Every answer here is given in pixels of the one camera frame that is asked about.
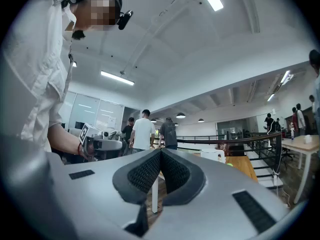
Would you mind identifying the white electric kettle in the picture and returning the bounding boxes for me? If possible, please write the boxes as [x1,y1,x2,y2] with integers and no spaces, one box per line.
[200,148,226,164]

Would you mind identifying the black head-mounted camera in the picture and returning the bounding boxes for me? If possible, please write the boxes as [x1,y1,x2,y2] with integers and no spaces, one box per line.
[117,9,134,31]

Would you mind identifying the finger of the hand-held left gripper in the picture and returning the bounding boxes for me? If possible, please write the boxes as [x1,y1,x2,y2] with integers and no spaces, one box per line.
[94,139,123,152]

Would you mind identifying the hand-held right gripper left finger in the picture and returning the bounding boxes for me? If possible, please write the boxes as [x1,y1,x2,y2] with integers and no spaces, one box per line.
[46,147,163,240]

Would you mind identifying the person's left hand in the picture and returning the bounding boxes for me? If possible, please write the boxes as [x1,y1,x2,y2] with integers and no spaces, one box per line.
[80,140,97,160]

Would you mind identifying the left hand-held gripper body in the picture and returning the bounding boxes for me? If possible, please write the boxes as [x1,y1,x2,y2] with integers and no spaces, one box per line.
[78,122,123,145]

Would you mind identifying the black metal railing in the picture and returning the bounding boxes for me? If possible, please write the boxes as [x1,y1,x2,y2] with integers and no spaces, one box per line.
[176,131,283,179]

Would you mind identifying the person's left forearm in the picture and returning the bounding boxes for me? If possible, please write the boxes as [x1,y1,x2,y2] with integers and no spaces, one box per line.
[47,122,82,157]

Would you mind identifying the person's white shirt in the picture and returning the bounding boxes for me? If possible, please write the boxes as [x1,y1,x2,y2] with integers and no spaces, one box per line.
[1,0,76,153]

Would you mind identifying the light wooden desk white legs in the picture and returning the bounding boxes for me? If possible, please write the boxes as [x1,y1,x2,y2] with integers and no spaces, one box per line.
[280,135,320,205]

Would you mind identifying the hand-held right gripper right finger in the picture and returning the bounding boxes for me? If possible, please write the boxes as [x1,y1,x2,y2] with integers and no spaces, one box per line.
[143,146,302,240]

